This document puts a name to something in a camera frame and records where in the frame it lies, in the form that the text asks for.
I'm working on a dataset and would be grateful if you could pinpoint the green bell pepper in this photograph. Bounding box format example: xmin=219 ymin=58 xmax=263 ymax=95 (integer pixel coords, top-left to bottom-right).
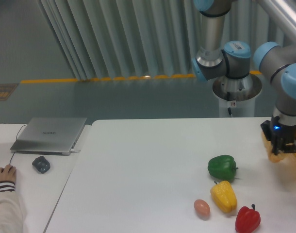
xmin=207 ymin=155 xmax=238 ymax=181

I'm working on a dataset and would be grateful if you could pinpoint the grey pleated curtain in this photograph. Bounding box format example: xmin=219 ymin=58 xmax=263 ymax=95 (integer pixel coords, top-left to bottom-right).
xmin=41 ymin=0 xmax=293 ymax=81

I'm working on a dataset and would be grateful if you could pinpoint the triangular toasted bread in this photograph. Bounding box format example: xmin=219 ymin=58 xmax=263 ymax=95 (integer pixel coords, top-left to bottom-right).
xmin=261 ymin=132 xmax=287 ymax=163

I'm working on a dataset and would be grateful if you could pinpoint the dark grey small device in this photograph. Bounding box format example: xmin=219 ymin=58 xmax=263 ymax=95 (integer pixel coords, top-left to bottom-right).
xmin=32 ymin=156 xmax=50 ymax=174

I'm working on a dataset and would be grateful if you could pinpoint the yellow bell pepper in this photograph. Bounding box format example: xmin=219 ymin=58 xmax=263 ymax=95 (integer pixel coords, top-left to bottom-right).
xmin=210 ymin=181 xmax=237 ymax=213

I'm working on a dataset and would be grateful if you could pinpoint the forearm in cream sleeve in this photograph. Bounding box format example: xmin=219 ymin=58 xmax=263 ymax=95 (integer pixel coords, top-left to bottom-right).
xmin=0 ymin=181 xmax=23 ymax=233

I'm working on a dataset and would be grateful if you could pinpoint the silver closed laptop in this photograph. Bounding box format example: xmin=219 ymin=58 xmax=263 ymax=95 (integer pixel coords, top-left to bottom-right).
xmin=11 ymin=117 xmax=87 ymax=155

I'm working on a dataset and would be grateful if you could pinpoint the grey mouse cable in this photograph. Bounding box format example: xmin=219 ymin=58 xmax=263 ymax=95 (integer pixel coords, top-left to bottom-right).
xmin=8 ymin=124 xmax=29 ymax=166

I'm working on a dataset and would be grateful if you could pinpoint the black pedestal cable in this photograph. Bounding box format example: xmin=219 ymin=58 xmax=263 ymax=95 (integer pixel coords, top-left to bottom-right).
xmin=226 ymin=91 xmax=233 ymax=118

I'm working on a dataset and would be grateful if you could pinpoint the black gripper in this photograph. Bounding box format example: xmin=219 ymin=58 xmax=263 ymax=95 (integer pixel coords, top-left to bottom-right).
xmin=261 ymin=116 xmax=296 ymax=155

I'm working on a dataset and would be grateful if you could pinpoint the pink egg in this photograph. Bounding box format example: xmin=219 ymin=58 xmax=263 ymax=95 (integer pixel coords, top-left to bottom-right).
xmin=194 ymin=199 xmax=210 ymax=216

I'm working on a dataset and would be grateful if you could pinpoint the red bell pepper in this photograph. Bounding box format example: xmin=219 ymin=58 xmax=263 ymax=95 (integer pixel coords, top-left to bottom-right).
xmin=235 ymin=203 xmax=261 ymax=233

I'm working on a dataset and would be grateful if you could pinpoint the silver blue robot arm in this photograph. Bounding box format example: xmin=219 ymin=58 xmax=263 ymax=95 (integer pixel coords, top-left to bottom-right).
xmin=192 ymin=0 xmax=296 ymax=156

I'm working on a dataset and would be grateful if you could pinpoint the person's hand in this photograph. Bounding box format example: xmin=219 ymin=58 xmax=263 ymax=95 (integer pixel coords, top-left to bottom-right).
xmin=0 ymin=164 xmax=16 ymax=183

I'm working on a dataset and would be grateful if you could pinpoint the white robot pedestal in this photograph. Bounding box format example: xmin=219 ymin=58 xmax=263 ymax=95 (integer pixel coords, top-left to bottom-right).
xmin=213 ymin=74 xmax=262 ymax=117

